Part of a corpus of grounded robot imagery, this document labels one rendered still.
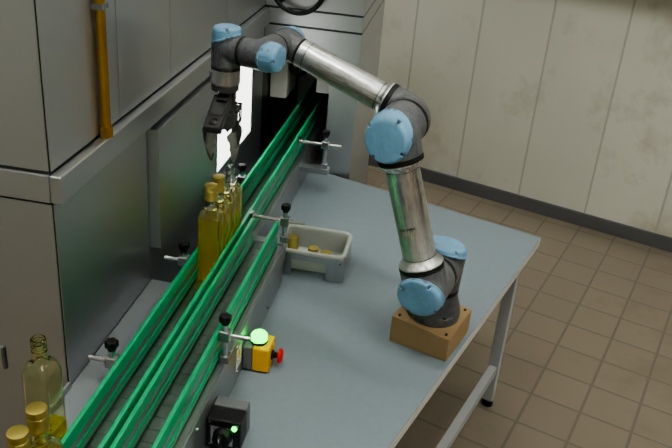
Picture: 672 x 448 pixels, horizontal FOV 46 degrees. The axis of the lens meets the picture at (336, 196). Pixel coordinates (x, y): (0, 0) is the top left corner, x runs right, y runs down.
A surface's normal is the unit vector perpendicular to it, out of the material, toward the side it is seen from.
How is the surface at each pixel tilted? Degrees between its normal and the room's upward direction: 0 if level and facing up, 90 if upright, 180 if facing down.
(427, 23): 90
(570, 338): 0
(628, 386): 0
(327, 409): 0
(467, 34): 90
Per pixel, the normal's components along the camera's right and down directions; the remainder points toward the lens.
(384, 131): -0.44, 0.26
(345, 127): -0.18, 0.41
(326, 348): 0.07, -0.90
